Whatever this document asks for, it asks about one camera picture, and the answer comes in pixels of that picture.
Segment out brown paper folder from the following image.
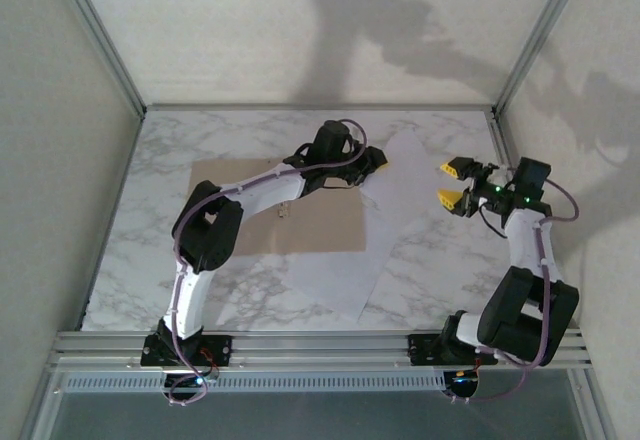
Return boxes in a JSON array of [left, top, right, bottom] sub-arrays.
[[188, 158, 370, 257]]

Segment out circuit board with green light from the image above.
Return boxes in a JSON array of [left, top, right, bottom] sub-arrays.
[[162, 370, 221, 397], [442, 368, 484, 401]]

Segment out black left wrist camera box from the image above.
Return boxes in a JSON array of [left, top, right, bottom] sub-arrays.
[[313, 119, 355, 162]]

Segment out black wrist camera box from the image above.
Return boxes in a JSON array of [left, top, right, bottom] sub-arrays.
[[313, 119, 355, 162], [516, 156, 552, 202]]

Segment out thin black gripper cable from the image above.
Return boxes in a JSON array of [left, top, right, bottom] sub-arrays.
[[477, 203, 507, 240]]

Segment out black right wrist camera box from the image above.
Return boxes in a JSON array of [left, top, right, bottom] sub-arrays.
[[516, 156, 552, 202]]

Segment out aluminium back rail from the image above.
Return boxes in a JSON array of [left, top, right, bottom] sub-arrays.
[[142, 103, 497, 114]]

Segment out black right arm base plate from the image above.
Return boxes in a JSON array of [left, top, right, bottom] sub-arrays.
[[407, 332, 501, 366]]

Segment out aluminium frame post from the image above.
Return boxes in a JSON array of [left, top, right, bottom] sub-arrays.
[[491, 0, 592, 116], [47, 0, 147, 117]]

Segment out aluminium mounting rail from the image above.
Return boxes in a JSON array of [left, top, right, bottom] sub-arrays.
[[47, 328, 594, 372]]

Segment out grey slotted cable duct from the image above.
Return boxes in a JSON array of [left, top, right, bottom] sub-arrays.
[[63, 372, 447, 394]]

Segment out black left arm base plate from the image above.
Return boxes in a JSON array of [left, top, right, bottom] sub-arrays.
[[141, 333, 235, 367]]

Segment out aluminium frame leg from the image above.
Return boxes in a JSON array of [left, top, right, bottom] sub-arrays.
[[18, 367, 69, 440], [569, 367, 620, 440]]

